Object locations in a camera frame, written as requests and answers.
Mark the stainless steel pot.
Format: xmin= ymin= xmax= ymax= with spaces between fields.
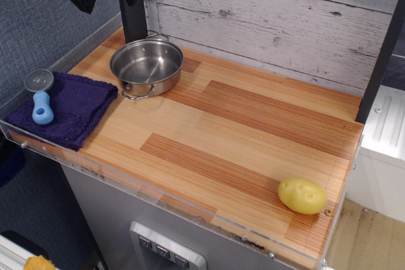
xmin=109 ymin=35 xmax=184 ymax=101

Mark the purple folded cloth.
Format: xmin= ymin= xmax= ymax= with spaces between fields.
xmin=4 ymin=71 xmax=118 ymax=151

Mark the clear acrylic edge guard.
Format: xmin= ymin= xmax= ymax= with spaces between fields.
xmin=1 ymin=114 xmax=362 ymax=269

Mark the silver toy fridge cabinet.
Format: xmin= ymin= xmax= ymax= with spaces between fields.
xmin=60 ymin=164 xmax=304 ymax=270

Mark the yellow object at corner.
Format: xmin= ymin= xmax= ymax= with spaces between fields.
xmin=23 ymin=255 xmax=56 ymax=270

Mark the yellow toy potato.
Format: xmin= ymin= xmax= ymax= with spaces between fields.
xmin=278 ymin=177 xmax=328 ymax=215

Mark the white aluminium side unit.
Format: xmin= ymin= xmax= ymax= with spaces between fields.
xmin=346 ymin=85 xmax=404 ymax=221

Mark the white rail bottom left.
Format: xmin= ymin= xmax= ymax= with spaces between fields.
xmin=0 ymin=236 xmax=34 ymax=270

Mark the dark right shelf post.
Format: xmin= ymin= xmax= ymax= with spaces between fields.
xmin=356 ymin=0 xmax=404 ymax=123

